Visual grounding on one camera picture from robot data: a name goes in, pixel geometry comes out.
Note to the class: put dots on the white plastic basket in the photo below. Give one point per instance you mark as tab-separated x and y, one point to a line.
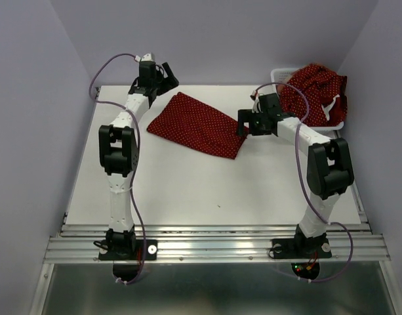
305	98

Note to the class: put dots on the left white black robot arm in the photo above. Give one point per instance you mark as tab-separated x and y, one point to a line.
119	149

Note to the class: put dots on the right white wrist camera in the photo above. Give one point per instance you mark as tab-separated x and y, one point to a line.
256	107

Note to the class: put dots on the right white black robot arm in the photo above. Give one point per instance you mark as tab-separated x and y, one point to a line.
329	173

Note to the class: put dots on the red polka dot skirt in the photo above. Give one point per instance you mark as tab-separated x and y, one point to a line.
313	95
198	126

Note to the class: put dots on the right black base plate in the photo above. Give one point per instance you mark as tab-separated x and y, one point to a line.
288	248

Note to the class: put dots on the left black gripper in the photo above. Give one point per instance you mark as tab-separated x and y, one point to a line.
168	83

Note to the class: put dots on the aluminium rail frame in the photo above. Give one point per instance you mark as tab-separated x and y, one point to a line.
220	269

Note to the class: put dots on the red white plaid skirt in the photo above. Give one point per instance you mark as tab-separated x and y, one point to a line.
282	75

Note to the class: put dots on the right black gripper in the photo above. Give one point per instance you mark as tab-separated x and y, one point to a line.
245	116

